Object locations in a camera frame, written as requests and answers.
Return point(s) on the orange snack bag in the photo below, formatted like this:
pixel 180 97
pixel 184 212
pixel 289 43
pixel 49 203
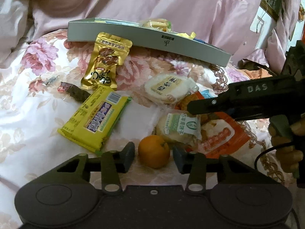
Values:
pixel 221 136

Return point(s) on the yellow candy wrapper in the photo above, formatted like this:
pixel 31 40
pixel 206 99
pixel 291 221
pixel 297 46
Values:
pixel 187 35

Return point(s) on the white quilt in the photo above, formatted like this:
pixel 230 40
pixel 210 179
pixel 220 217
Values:
pixel 14 16

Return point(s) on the small blue snack packet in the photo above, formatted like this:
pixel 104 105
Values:
pixel 206 93

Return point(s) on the dark red snack packet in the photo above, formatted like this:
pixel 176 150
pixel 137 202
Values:
pixel 76 91

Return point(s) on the person's right hand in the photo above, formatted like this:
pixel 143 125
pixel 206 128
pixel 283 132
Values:
pixel 287 158

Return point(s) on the clear yellow biscuit packet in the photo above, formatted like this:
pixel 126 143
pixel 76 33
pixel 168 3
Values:
pixel 154 24

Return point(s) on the grey cardboard box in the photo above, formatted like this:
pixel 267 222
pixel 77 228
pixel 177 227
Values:
pixel 119 32

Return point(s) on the yellow snack packet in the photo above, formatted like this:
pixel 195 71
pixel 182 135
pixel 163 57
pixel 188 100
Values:
pixel 93 119

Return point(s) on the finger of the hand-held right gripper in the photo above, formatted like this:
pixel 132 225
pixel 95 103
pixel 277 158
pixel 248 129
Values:
pixel 209 106

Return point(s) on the green label cracker packet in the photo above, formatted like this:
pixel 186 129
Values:
pixel 176 128

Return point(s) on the white round cracker packet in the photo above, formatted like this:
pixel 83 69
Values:
pixel 164 88

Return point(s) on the blue flat packet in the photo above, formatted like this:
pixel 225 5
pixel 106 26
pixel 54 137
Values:
pixel 199 40

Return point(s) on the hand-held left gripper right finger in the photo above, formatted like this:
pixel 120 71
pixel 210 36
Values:
pixel 179 157

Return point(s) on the floral bedsheet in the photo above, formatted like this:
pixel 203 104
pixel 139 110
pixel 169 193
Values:
pixel 35 124

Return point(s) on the crumpled orange wrapper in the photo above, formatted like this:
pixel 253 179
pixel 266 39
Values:
pixel 257 73

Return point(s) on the pink satin quilt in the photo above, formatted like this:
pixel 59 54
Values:
pixel 166 0

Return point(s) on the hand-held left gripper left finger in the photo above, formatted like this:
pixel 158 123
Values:
pixel 128 153

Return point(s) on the small grey candy wrapper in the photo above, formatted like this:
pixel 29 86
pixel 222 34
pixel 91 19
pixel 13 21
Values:
pixel 51 80

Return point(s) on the gold foil snack packet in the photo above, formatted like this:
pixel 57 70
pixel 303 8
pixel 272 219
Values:
pixel 104 57

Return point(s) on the orange mandarin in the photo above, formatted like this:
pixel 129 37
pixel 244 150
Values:
pixel 152 151

